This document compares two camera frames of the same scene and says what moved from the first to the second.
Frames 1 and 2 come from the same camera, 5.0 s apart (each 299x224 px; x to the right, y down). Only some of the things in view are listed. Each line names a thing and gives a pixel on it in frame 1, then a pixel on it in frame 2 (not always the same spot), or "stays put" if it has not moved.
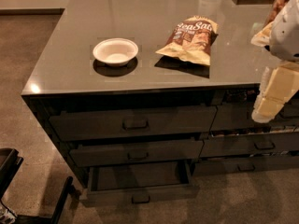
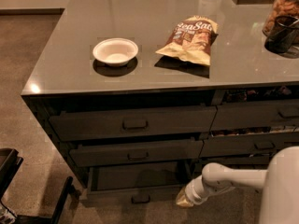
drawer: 136,183 stays put
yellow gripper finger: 269,103 → 182,201
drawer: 134,123 stays put
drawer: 239,117 stays put
